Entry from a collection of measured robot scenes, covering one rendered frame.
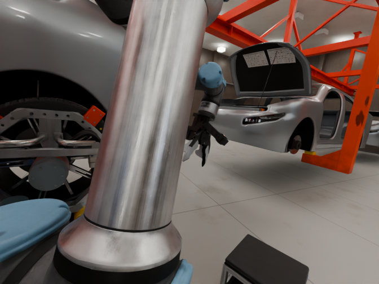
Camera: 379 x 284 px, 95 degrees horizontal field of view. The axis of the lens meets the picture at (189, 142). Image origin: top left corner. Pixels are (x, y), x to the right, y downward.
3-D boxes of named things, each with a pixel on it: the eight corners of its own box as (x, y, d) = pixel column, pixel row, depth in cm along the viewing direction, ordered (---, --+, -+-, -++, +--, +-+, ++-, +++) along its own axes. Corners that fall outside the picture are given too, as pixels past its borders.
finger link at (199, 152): (197, 160, 77) (196, 141, 73) (208, 164, 74) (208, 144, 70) (193, 163, 75) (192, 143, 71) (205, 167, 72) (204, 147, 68)
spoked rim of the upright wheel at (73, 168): (62, 94, 107) (-30, 146, 91) (60, 93, 88) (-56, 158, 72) (115, 154, 132) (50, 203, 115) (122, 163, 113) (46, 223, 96)
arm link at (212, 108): (221, 110, 70) (214, 101, 63) (218, 120, 70) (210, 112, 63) (206, 107, 74) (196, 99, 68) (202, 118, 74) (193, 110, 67)
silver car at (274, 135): (299, 137, 658) (308, 94, 632) (367, 149, 507) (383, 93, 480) (191, 135, 382) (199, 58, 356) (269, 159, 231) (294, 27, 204)
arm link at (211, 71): (185, 81, 56) (192, 95, 66) (220, 83, 53) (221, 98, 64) (189, 58, 57) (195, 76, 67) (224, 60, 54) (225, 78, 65)
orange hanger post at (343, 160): (304, 160, 329) (336, 17, 288) (351, 173, 274) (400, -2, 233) (300, 161, 320) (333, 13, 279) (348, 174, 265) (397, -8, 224)
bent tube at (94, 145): (95, 140, 94) (95, 120, 92) (99, 149, 78) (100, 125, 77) (53, 140, 84) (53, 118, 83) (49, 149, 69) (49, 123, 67)
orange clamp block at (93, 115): (93, 125, 99) (104, 112, 100) (95, 127, 92) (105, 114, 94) (81, 117, 95) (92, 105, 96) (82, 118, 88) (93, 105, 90)
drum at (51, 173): (69, 173, 96) (69, 149, 94) (68, 190, 79) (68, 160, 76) (35, 176, 88) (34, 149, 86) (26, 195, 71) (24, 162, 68)
